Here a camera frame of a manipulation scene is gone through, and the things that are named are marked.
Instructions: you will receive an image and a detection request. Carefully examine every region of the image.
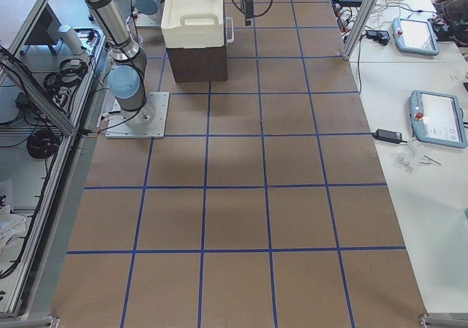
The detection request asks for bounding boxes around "wooden drawer with white handle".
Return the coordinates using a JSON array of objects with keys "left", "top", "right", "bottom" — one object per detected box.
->
[{"left": 224, "top": 15, "right": 235, "bottom": 44}]

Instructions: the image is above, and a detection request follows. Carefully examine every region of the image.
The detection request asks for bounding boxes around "dark brown drawer cabinet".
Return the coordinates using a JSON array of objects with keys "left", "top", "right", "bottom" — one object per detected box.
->
[{"left": 167, "top": 45, "right": 228, "bottom": 83}]

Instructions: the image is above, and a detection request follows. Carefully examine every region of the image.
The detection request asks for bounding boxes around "white plastic tray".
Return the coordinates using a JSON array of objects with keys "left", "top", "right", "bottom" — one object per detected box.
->
[{"left": 161, "top": 0, "right": 224, "bottom": 49}]

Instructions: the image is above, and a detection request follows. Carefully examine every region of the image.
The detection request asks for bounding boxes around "far teach pendant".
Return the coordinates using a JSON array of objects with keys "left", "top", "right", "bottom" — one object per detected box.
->
[{"left": 392, "top": 18, "right": 439, "bottom": 56}]

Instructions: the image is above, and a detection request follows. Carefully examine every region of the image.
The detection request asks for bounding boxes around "teach pendant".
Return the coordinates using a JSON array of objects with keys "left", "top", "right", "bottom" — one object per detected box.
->
[
  {"left": 392, "top": 18, "right": 439, "bottom": 56},
  {"left": 409, "top": 90, "right": 467, "bottom": 148}
]

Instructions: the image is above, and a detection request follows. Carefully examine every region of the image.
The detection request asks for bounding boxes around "black power adapter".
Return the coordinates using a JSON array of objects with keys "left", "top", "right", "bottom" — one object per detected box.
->
[{"left": 372, "top": 129, "right": 403, "bottom": 144}]

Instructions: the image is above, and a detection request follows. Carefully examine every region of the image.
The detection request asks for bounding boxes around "near teach pendant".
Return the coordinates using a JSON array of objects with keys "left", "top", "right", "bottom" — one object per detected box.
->
[{"left": 409, "top": 90, "right": 467, "bottom": 148}]

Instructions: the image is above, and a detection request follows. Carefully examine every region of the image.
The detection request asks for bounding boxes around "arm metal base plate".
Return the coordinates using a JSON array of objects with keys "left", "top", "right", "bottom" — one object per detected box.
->
[
  {"left": 105, "top": 92, "right": 170, "bottom": 139},
  {"left": 135, "top": 13, "right": 162, "bottom": 28}
]

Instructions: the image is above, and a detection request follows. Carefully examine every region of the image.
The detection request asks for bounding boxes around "aluminium frame post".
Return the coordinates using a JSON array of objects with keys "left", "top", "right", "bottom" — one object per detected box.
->
[{"left": 342, "top": 0, "right": 377, "bottom": 60}]

